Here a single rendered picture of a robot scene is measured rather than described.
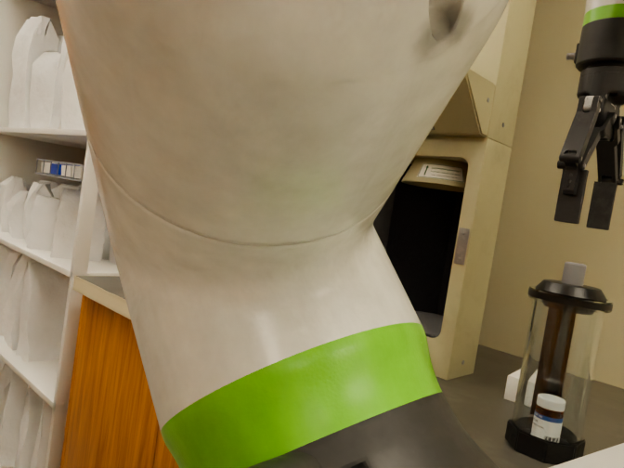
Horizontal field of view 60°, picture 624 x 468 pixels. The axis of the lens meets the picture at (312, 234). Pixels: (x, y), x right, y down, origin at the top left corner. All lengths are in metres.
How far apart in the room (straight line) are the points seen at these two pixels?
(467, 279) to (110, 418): 0.97
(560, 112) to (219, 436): 1.38
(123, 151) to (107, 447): 1.43
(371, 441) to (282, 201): 0.09
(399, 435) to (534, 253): 1.29
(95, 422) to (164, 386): 1.40
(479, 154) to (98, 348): 1.09
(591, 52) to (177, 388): 0.73
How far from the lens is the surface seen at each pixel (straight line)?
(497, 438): 0.88
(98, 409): 1.60
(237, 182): 0.15
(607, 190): 0.91
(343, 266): 0.22
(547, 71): 1.56
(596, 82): 0.84
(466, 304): 1.11
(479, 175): 1.08
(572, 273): 0.83
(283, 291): 0.21
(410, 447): 0.21
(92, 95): 0.17
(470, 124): 1.06
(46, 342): 2.32
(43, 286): 2.26
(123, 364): 1.47
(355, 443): 0.21
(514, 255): 1.50
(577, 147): 0.76
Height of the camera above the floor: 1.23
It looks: 3 degrees down
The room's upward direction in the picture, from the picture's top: 9 degrees clockwise
